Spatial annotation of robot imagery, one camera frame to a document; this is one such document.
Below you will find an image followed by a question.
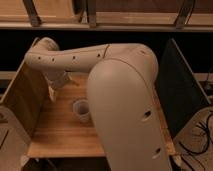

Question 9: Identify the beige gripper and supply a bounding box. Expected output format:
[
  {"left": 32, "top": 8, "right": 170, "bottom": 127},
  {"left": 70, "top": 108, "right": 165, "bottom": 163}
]
[{"left": 45, "top": 70, "right": 70, "bottom": 102}]

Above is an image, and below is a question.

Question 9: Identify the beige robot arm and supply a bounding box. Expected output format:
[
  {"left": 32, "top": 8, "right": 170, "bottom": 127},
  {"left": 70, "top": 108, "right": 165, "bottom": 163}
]
[{"left": 25, "top": 37, "right": 172, "bottom": 171}]

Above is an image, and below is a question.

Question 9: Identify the left wooden side panel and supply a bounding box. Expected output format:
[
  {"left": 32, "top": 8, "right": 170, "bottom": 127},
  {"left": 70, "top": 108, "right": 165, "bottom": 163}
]
[{"left": 0, "top": 37, "right": 50, "bottom": 146}]

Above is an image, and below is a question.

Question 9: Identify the translucent plastic cup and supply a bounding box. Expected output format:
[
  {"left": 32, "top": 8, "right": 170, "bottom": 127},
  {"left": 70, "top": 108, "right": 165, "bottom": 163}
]
[{"left": 72, "top": 99, "right": 90, "bottom": 123}]

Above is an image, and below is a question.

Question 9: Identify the right dark side panel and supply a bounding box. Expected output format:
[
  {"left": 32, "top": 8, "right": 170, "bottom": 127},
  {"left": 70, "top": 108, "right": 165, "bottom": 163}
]
[{"left": 155, "top": 39, "right": 211, "bottom": 138}]

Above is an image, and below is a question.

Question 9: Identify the wooden shelf rail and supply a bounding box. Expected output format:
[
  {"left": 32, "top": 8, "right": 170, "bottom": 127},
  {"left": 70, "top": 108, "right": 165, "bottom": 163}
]
[{"left": 0, "top": 0, "right": 213, "bottom": 32}]

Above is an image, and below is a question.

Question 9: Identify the black cables bundle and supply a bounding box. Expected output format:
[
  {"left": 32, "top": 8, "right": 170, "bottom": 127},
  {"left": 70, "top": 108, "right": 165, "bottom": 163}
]
[{"left": 178, "top": 111, "right": 213, "bottom": 171}]

